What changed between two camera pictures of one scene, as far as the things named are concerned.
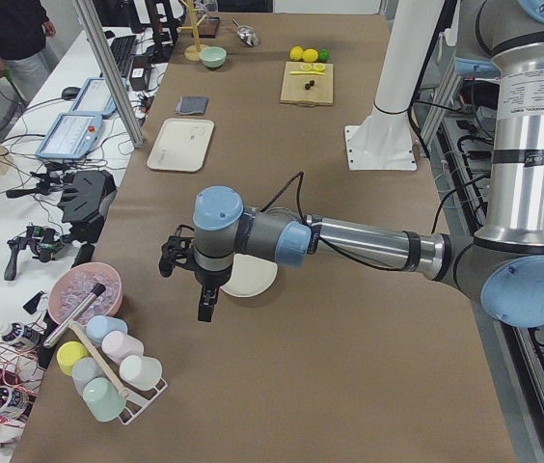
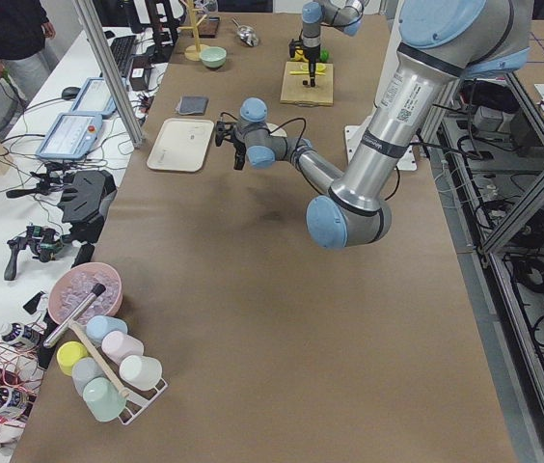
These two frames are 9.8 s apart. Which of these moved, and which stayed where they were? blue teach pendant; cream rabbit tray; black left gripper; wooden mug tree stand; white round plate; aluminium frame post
Moved: black left gripper; white round plate
Stayed: wooden mug tree stand; blue teach pendant; aluminium frame post; cream rabbit tray
